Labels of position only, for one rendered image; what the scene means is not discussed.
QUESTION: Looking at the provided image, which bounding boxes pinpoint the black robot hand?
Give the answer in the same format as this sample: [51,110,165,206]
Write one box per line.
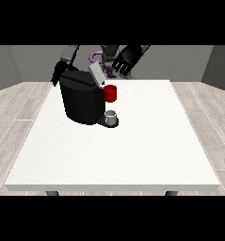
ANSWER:
[111,45,144,77]
[50,60,79,88]

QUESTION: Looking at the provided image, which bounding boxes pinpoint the black coffee machine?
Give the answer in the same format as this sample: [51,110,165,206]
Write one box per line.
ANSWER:
[58,69,120,128]

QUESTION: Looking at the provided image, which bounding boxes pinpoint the pale grey machine lid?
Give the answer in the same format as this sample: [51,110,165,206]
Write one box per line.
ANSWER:
[88,61,107,87]

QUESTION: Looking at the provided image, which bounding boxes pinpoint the red pod holder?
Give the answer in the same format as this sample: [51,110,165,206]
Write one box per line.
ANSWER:
[104,84,118,104]

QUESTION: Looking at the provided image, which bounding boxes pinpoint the grey robot trunk purple rings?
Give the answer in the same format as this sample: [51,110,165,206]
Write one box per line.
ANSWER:
[88,45,137,81]

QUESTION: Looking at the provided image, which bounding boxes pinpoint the small grey cup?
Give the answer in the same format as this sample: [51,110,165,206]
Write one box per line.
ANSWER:
[104,109,119,125]

